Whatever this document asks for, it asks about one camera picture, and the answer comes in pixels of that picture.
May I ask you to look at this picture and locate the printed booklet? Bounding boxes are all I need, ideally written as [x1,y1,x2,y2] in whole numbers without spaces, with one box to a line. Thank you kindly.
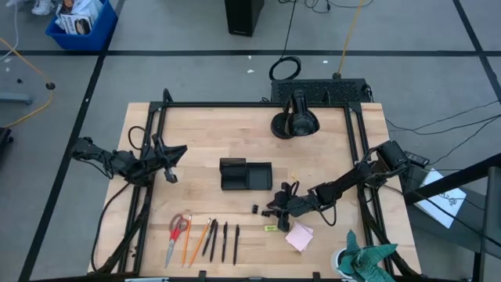
[60,13,94,36]

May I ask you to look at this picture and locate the red-handled scissors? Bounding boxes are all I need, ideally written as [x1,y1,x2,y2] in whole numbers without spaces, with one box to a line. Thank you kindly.
[164,213,189,270]

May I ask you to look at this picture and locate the white printed paper sheet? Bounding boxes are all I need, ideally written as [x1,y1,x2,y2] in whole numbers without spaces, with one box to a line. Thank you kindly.
[413,168,468,230]

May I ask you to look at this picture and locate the orange pencil with pink eraser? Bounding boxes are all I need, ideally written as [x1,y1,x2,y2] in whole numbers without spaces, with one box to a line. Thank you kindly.
[188,217,212,269]
[181,214,193,268]

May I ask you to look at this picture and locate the yellow floor cable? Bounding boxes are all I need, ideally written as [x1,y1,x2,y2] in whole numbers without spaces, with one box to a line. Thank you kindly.
[0,37,55,129]

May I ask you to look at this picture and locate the person's foot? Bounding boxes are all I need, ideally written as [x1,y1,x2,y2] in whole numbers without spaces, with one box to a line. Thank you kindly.
[31,0,56,16]

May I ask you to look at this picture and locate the pink sticky note pad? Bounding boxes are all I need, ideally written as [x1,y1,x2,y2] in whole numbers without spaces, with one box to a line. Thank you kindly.
[284,222,313,253]

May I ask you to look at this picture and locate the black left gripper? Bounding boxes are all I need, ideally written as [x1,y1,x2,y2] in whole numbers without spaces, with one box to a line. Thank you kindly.
[140,133,188,184]

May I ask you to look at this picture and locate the coiled black floor cable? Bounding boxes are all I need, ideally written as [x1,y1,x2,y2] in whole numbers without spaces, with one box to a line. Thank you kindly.
[268,0,302,82]

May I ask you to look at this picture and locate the black metal beam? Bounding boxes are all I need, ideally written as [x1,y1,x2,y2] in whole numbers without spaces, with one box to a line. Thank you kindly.
[402,152,501,205]

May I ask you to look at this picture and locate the yellow hanging cable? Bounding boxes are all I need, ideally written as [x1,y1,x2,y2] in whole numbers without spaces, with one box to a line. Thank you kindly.
[336,0,366,78]

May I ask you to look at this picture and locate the pink sticky note sheet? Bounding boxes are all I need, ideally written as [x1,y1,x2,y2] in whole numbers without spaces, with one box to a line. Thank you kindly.
[297,220,315,237]

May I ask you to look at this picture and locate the black vented box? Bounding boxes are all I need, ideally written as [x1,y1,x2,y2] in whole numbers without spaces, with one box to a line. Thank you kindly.
[270,78,372,105]

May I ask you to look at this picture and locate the black pen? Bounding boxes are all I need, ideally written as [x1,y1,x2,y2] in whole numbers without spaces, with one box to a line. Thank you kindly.
[232,223,240,266]
[221,221,229,264]
[209,221,219,263]
[201,218,218,258]

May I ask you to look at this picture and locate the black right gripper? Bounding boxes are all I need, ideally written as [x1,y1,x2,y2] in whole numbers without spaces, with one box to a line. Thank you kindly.
[271,179,316,233]

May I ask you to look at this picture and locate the black chair base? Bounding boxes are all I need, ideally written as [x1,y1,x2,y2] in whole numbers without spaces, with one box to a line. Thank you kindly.
[0,127,15,157]

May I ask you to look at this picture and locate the black power adapter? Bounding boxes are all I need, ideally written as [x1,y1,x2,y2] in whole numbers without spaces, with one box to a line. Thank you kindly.
[402,150,431,168]

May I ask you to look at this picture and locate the long black arm cable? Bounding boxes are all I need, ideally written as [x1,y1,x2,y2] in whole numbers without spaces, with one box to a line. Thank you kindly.
[90,182,134,273]

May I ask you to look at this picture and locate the teal paper plant in pot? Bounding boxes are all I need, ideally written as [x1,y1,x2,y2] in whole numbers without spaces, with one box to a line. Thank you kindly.
[330,230,399,282]

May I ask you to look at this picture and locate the black tower case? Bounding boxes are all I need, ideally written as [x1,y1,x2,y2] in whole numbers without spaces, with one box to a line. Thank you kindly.
[224,0,265,38]

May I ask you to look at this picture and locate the grey metal bar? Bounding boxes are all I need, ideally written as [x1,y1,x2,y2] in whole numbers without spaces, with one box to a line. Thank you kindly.
[0,92,34,107]

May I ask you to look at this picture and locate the black mesh desk organizer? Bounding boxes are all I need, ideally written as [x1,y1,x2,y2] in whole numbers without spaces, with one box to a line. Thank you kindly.
[218,157,273,192]

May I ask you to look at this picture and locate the blue plastic bin with papers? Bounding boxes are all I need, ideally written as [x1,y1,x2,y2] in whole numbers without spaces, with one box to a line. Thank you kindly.
[45,0,119,52]

